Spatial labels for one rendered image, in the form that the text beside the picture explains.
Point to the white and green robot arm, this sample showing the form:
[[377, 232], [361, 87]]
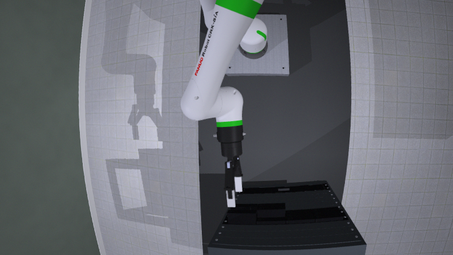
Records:
[[230, 23]]

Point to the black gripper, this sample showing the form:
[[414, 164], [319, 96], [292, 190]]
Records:
[[230, 150]]

